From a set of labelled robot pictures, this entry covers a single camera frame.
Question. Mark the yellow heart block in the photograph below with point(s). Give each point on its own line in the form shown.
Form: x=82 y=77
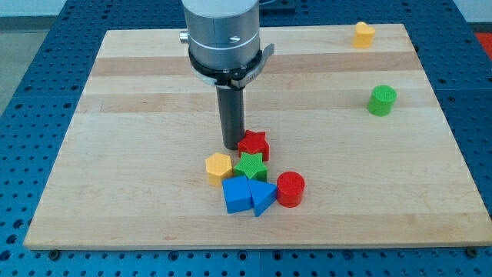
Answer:
x=364 y=35

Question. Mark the red star block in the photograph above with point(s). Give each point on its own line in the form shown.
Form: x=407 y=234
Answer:
x=254 y=143

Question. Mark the green star block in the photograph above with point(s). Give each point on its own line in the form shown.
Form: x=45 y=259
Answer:
x=252 y=167

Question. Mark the yellow hexagon block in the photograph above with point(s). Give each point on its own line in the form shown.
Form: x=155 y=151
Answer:
x=218 y=167

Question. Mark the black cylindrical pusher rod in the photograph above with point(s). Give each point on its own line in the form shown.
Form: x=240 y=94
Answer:
x=231 y=113

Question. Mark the blue triangle block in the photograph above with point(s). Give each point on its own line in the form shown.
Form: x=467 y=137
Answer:
x=263 y=195

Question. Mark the blue cube block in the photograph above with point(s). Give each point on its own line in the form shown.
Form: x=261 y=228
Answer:
x=237 y=194

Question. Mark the red cylinder block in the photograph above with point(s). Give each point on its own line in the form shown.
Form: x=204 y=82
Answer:
x=290 y=189

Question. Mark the wooden board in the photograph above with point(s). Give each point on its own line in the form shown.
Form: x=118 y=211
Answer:
x=130 y=173

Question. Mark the green cylinder block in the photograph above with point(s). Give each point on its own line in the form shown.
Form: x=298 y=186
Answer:
x=382 y=100

